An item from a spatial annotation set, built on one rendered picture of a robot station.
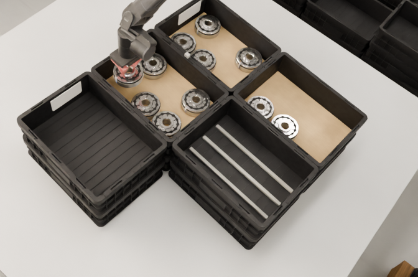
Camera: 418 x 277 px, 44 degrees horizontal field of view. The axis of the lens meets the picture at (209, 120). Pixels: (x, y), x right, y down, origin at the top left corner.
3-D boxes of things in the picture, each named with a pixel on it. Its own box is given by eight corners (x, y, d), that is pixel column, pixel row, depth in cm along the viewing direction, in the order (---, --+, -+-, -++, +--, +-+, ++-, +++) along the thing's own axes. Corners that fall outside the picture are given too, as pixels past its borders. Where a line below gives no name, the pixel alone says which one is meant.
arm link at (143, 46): (142, 7, 162) (125, 9, 155) (169, 27, 159) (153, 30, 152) (128, 38, 168) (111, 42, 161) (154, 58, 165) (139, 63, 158)
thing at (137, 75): (107, 70, 177) (107, 69, 177) (129, 55, 182) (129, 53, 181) (126, 88, 175) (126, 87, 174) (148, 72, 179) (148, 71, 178)
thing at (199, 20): (190, 22, 204) (190, 21, 204) (208, 11, 209) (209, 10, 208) (206, 38, 201) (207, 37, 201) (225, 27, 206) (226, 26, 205)
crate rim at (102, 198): (15, 122, 165) (13, 118, 163) (88, 73, 179) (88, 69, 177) (97, 207, 154) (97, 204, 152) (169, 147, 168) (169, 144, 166)
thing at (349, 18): (288, 42, 302) (305, 0, 274) (315, 15, 317) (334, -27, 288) (345, 80, 292) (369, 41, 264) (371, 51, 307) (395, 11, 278)
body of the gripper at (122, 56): (145, 53, 172) (145, 39, 166) (122, 70, 168) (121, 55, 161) (132, 42, 174) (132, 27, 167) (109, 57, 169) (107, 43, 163)
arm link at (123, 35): (126, 19, 161) (113, 29, 159) (142, 31, 160) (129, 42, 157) (126, 33, 167) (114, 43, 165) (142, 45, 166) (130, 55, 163)
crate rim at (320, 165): (230, 97, 182) (231, 93, 180) (282, 53, 196) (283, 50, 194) (318, 172, 170) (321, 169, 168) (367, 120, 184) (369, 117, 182)
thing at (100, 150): (20, 137, 173) (14, 119, 164) (90, 89, 187) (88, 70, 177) (99, 218, 162) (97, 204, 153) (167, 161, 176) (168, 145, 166)
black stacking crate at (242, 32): (151, 47, 201) (152, 27, 191) (203, 11, 215) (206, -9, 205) (225, 111, 190) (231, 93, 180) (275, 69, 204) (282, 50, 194)
